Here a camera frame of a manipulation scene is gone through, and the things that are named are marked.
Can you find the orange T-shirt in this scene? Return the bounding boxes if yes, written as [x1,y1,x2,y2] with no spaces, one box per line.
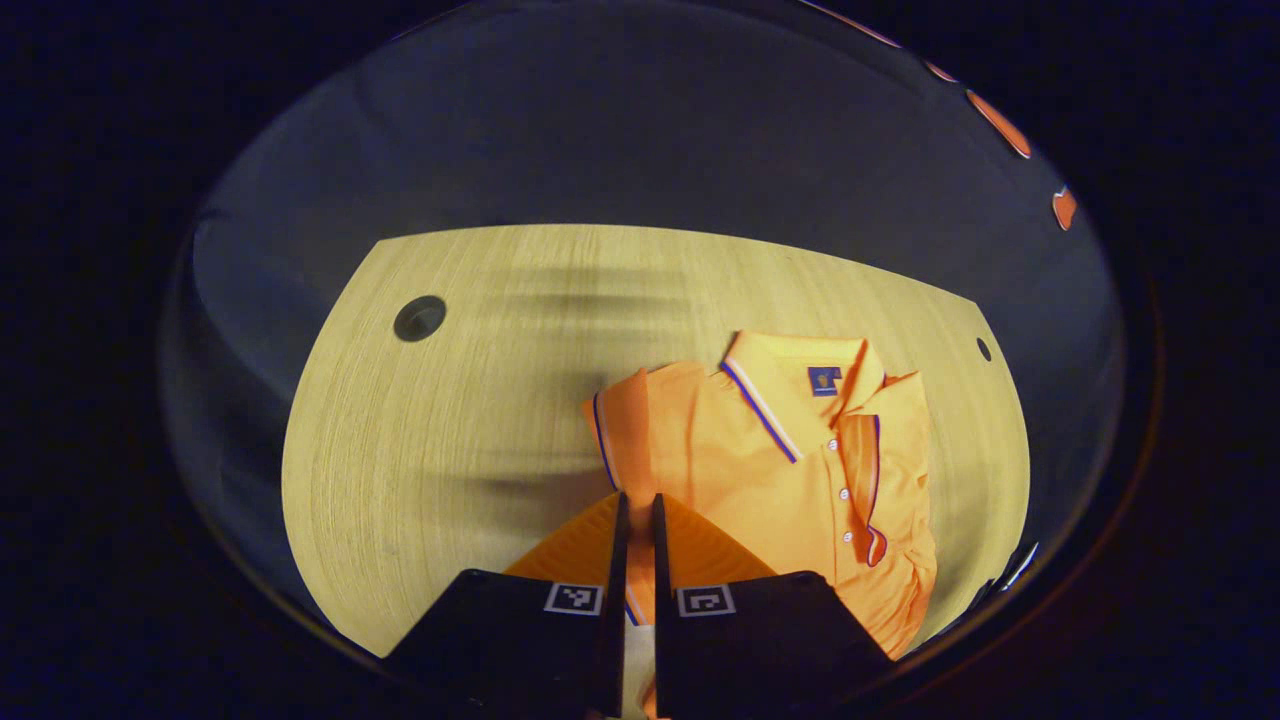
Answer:
[583,330,939,661]

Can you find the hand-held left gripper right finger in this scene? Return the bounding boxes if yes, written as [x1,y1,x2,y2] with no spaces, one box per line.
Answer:
[651,492,895,718]

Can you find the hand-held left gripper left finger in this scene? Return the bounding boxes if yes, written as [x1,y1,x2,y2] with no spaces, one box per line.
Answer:
[380,490,631,717]

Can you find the black backdrop cloth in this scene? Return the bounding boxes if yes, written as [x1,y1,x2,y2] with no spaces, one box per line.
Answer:
[160,0,1131,641]

